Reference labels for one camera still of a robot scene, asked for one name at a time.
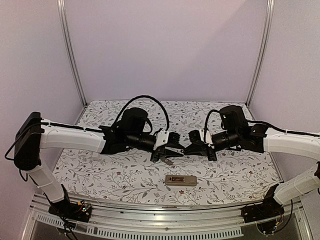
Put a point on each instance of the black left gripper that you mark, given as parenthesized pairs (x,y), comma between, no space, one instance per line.
(161,152)

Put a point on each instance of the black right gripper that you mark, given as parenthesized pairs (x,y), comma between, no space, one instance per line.
(203,149)

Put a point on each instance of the grey remote battery cover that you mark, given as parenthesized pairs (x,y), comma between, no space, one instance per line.
(167,161)

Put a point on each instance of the white slim remote control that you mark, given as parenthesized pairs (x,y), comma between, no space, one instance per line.
(96,156)

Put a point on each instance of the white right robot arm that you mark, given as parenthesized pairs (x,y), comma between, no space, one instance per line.
(297,153)

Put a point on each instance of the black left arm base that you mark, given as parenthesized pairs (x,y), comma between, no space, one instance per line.
(66,209)

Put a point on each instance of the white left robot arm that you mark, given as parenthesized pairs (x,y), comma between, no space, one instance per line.
(37,134)

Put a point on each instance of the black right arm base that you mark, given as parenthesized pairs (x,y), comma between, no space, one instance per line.
(269,208)

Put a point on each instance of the floral patterned table mat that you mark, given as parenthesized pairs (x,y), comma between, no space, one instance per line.
(236,176)

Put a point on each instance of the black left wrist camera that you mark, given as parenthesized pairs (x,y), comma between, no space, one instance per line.
(168,139)

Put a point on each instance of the aluminium front rail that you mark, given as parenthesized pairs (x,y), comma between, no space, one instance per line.
(116,220)

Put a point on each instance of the right aluminium corner post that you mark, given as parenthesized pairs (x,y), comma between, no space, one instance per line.
(270,4)

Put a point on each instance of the aluminium corner post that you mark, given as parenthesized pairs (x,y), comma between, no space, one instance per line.
(61,6)
(270,4)

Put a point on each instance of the left aluminium corner post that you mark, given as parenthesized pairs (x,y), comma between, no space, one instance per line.
(61,6)

